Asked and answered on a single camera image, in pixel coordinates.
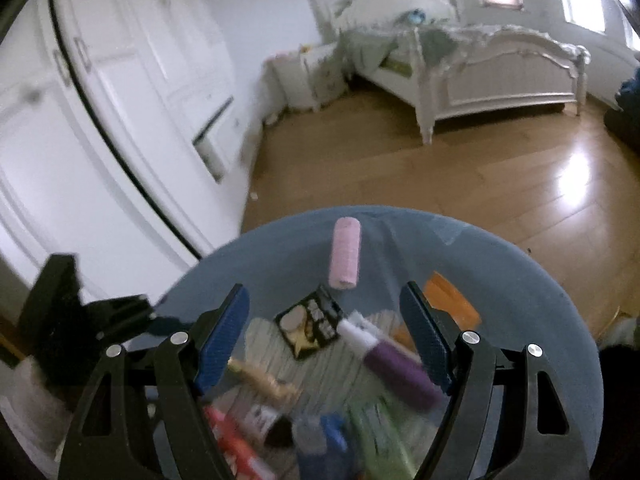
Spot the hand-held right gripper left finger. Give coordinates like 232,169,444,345
57,284,251,480

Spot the blue tablecloth with grey star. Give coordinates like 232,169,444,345
150,205,601,480

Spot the pink foam roll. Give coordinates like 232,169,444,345
327,217,362,291

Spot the small white packet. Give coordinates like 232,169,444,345
235,405,293,448

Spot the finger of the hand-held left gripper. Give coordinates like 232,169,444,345
82,297,153,336

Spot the beige wrapper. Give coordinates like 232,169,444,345
227,357,298,403

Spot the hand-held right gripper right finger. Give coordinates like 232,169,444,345
400,281,591,480

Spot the red tube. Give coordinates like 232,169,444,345
202,405,276,480

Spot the white wooden bed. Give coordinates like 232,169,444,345
312,0,591,146

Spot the purple bottle with white cap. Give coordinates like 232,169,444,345
336,310,446,411

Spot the pale green blanket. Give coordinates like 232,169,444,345
340,25,481,77

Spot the white nightstand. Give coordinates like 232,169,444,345
265,42,347,113

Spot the blue bottle with grey cap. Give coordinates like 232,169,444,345
292,412,361,480

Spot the black packet with gold star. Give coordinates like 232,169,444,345
275,285,346,361

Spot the green packet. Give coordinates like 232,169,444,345
347,395,441,480

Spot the open white wardrobe drawer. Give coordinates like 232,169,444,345
192,97,236,183

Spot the chair piled with clothes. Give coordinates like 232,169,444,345
602,65,640,153

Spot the white wardrobe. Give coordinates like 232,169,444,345
0,0,263,301

